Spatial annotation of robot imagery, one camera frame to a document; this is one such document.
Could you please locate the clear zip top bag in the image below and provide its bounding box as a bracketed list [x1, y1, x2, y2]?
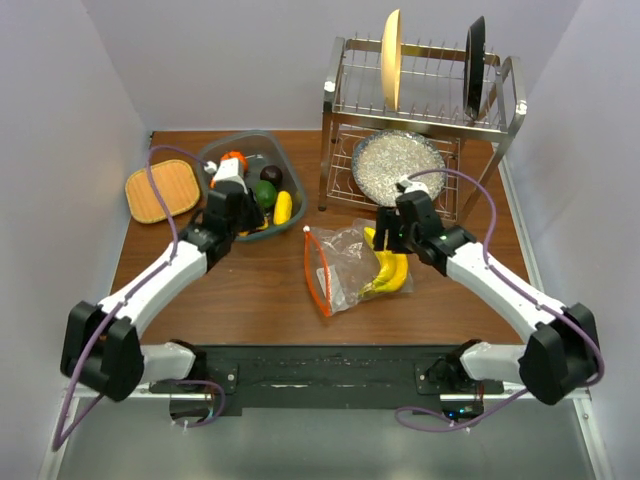
[303, 218, 414, 317]

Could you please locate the yellow fake squash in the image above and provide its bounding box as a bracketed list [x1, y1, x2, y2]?
[238, 217, 269, 237]

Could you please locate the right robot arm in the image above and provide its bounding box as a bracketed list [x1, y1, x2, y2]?
[374, 191, 603, 405]

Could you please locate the yellow fake banana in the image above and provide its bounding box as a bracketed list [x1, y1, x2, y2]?
[359, 227, 409, 298]

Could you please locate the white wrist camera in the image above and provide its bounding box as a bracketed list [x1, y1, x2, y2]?
[396, 177, 429, 196]
[204, 158, 248, 192]

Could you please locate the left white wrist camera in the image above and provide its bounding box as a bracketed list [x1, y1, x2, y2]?
[204, 158, 248, 192]

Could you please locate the aluminium rail frame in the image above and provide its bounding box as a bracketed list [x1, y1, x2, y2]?
[37, 144, 614, 480]

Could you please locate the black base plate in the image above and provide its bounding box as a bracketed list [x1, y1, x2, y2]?
[149, 344, 505, 419]

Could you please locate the beige wooden plate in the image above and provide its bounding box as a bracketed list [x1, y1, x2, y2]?
[381, 9, 402, 111]

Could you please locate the dark purple fake plum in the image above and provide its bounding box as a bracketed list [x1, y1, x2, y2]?
[260, 165, 283, 188]

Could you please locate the steel dish rack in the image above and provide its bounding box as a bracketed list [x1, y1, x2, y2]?
[317, 37, 527, 210]

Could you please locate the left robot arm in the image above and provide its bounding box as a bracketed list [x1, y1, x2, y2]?
[60, 180, 263, 402]

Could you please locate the small orange fake pumpkin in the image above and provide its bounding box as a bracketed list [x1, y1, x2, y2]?
[226, 150, 249, 174]

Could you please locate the woven bamboo coaster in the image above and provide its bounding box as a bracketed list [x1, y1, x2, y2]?
[125, 159, 201, 224]

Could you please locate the yellow fake corn cob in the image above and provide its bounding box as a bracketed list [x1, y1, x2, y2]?
[273, 191, 293, 225]

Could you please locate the green fake lime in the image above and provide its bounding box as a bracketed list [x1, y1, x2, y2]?
[254, 180, 278, 210]

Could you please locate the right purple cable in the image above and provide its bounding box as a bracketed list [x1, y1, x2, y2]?
[394, 168, 606, 432]

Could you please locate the clear plastic container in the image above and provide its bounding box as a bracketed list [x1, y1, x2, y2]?
[197, 130, 308, 243]

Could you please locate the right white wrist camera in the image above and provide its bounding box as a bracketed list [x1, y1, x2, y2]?
[396, 177, 429, 196]

